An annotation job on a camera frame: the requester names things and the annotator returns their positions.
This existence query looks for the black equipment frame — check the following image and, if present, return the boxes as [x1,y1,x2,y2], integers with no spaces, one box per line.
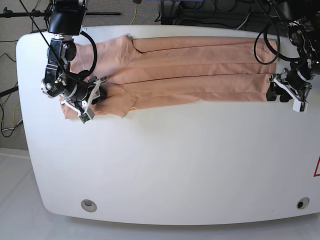
[157,0,320,42]

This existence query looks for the black tripod stand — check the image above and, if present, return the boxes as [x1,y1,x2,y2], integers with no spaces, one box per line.
[0,6,122,34]

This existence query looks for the left table cable grommet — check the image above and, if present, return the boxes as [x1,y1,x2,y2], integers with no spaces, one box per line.
[80,199,97,213]

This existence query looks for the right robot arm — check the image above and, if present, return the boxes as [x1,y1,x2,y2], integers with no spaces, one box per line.
[41,0,102,117]

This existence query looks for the yellow cable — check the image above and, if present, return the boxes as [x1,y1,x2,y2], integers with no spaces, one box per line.
[129,2,139,26]

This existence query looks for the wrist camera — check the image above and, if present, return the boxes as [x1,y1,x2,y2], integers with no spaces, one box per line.
[292,99,308,113]
[78,109,95,124]

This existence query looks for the table cable grommet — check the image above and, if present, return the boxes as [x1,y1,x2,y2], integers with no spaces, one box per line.
[80,199,97,213]
[296,197,310,210]

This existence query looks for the white cable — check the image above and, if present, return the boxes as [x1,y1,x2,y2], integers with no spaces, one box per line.
[234,11,251,30]

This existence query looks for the peach pink T-shirt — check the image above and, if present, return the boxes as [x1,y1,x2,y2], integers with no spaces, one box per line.
[61,34,279,120]

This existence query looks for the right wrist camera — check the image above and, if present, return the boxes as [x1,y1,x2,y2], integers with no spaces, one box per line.
[78,109,95,124]

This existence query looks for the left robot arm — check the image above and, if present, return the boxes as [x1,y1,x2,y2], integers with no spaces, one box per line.
[260,0,320,112]

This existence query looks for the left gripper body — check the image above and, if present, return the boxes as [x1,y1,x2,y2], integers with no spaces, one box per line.
[268,68,312,102]

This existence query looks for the red triangle warning sticker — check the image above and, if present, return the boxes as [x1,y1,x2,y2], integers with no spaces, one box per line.
[313,157,320,177]

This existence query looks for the right table cable grommet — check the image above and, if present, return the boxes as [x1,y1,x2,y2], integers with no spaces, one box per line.
[296,197,310,210]

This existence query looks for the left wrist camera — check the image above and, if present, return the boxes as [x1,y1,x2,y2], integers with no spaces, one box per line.
[292,99,308,113]

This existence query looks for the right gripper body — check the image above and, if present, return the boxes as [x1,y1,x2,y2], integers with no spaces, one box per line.
[60,76,107,114]

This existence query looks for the black floor cables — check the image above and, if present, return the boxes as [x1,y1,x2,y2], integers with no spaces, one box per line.
[0,52,21,138]

